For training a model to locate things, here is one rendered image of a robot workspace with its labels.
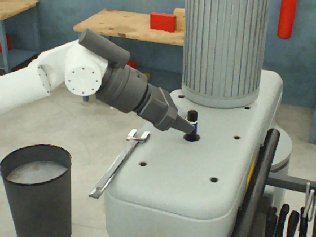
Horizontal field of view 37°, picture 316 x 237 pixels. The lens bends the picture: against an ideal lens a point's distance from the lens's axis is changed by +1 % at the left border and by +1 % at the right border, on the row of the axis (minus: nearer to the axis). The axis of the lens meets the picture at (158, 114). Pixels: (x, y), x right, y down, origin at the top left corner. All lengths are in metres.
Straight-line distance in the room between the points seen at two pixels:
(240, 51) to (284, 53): 4.27
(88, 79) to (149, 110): 0.14
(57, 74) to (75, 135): 3.86
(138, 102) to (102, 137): 3.84
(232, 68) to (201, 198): 0.38
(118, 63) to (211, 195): 0.30
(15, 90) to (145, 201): 0.32
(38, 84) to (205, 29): 0.41
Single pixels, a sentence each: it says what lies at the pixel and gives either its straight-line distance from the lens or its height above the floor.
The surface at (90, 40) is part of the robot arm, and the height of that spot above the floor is 2.13.
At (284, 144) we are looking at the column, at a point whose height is 1.56.
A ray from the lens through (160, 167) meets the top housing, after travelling 0.93.
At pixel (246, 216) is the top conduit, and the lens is 0.97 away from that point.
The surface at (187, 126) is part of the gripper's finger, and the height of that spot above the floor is 1.94.
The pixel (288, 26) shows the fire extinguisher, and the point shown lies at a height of 0.94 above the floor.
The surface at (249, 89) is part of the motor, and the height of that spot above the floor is 1.93.
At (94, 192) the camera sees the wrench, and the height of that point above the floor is 1.90.
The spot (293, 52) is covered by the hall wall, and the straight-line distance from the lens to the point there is 5.37.
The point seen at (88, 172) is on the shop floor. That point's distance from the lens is 4.25.
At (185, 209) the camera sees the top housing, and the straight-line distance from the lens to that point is 0.86.
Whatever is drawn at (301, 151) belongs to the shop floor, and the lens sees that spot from 4.74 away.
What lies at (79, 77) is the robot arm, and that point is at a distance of 0.86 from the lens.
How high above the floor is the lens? 2.42
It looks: 28 degrees down
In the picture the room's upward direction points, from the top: 1 degrees clockwise
